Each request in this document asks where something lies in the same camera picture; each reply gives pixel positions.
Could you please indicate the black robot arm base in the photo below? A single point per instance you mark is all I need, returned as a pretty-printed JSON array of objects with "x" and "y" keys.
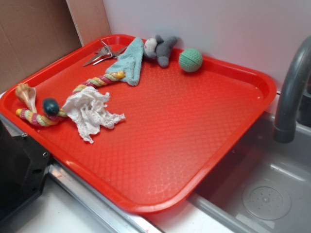
[{"x": 24, "y": 164}]

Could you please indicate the green rubber ball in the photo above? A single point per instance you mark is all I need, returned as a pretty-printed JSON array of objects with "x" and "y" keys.
[{"x": 190, "y": 60}]

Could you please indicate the teal cloth towel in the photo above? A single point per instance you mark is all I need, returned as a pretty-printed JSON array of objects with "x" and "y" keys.
[{"x": 130, "y": 62}]

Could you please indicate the grey plush toy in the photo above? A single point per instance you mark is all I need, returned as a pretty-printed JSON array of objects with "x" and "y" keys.
[{"x": 159, "y": 49}]

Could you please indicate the white crumpled paper towel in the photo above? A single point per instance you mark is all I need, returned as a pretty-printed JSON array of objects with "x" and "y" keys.
[{"x": 87, "y": 109}]

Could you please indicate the dark teal egg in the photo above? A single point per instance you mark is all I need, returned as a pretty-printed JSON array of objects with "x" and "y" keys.
[{"x": 50, "y": 106}]

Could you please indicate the tan seashell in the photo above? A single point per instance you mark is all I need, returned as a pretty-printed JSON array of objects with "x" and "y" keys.
[{"x": 27, "y": 95}]

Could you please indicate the grey faucet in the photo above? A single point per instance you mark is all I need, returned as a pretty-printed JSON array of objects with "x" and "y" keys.
[{"x": 294, "y": 105}]

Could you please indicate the grey plastic sink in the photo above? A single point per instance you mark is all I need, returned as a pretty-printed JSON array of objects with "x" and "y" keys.
[{"x": 260, "y": 186}]

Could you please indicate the brown cardboard panel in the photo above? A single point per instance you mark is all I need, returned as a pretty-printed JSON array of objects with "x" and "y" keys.
[{"x": 36, "y": 33}]

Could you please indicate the multicolour rope toy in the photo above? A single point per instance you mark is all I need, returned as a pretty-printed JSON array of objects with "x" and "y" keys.
[{"x": 46, "y": 121}]

